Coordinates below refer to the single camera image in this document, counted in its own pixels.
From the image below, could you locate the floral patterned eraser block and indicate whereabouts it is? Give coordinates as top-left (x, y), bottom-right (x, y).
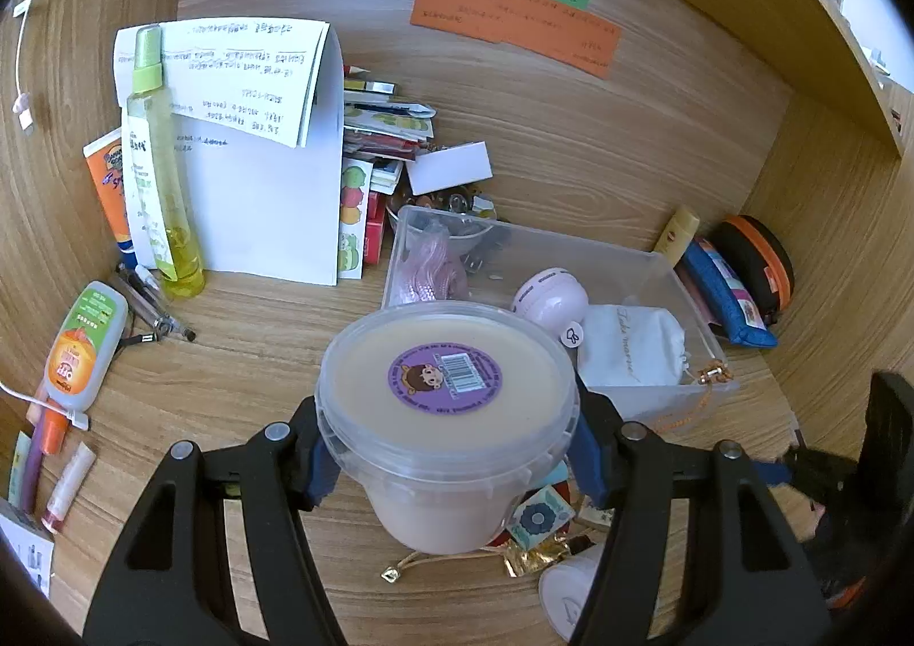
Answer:
top-left (507, 485), bottom-right (575, 550)

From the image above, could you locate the white cloth pouch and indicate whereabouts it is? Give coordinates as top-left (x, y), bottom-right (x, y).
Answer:
top-left (578, 304), bottom-right (688, 389)

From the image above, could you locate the cream slime tub purple label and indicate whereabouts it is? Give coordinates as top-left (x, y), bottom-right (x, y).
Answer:
top-left (315, 301), bottom-right (579, 555)

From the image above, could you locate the pink knitted rope bundle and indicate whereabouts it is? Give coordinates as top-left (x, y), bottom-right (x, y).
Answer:
top-left (393, 220), bottom-right (471, 306)

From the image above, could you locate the pink lip balm stick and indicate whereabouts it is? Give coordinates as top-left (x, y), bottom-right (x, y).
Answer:
top-left (41, 442), bottom-right (96, 535)

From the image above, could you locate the white 4B eraser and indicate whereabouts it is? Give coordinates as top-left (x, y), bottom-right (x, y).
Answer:
top-left (576, 496), bottom-right (615, 532)

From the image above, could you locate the white round lid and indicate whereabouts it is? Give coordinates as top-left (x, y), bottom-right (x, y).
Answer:
top-left (539, 543), bottom-right (604, 641)

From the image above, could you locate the orange marker pen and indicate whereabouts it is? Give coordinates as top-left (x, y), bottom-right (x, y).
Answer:
top-left (18, 402), bottom-right (71, 515)

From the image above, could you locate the gold foil ribbon bow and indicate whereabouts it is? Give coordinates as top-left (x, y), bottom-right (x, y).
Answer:
top-left (379, 533), bottom-right (595, 584)

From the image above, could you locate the orange green glue bottle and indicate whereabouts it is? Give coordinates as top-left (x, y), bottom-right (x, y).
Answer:
top-left (42, 281), bottom-right (129, 412)

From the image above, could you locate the blue patchwork pencil pouch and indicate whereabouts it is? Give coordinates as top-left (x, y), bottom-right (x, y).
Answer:
top-left (679, 238), bottom-right (777, 349)

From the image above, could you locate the clear plastic storage bin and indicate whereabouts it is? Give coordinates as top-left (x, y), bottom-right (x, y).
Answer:
top-left (383, 205), bottom-right (739, 432)

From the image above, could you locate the black orange zip case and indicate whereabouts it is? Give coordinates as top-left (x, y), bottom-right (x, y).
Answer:
top-left (709, 214), bottom-right (796, 326)

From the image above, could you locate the pink round ball gadget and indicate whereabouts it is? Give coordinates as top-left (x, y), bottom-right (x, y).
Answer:
top-left (511, 267), bottom-right (589, 349)

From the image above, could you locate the cream lotion tube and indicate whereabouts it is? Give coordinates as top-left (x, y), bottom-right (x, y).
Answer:
top-left (654, 205), bottom-right (700, 267)

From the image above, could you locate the yellow spray bottle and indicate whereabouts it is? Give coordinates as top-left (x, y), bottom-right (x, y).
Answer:
top-left (122, 24), bottom-right (205, 298)

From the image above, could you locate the orange sunscreen tube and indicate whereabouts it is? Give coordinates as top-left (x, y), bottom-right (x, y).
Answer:
top-left (83, 128), bottom-right (138, 268)

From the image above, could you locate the fruit pattern card box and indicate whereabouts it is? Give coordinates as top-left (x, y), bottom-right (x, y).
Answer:
top-left (338, 157), bottom-right (374, 279)

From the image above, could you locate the glass bowl with trinkets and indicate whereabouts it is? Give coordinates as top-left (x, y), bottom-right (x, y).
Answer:
top-left (386, 192), bottom-right (494, 256)

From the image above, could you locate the white folded paper stand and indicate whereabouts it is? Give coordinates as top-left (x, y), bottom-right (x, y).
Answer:
top-left (111, 16), bottom-right (346, 289)

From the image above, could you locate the stack of books and cards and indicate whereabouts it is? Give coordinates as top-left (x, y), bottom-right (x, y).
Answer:
top-left (342, 65), bottom-right (437, 196)

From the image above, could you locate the small white cardboard box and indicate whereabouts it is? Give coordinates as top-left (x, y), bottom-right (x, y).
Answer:
top-left (406, 142), bottom-right (492, 196)

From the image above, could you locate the orange sticky note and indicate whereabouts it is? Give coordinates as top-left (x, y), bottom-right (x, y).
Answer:
top-left (411, 0), bottom-right (621, 78)

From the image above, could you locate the white charging cable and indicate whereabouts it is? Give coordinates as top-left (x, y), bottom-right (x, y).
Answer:
top-left (0, 378), bottom-right (91, 433)

